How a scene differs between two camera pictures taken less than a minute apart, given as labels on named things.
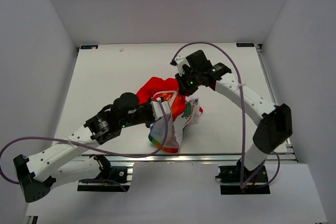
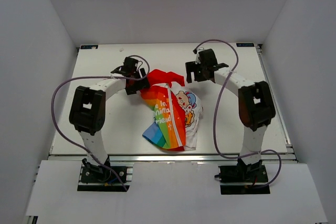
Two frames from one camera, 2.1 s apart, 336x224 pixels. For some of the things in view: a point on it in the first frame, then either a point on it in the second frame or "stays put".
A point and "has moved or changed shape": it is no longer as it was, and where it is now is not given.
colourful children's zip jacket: x=184 y=110 has moved or changed shape
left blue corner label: x=88 y=47 stays put
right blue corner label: x=244 y=44 stays put
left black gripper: x=148 y=124 to x=142 y=84
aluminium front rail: x=202 y=158 stays put
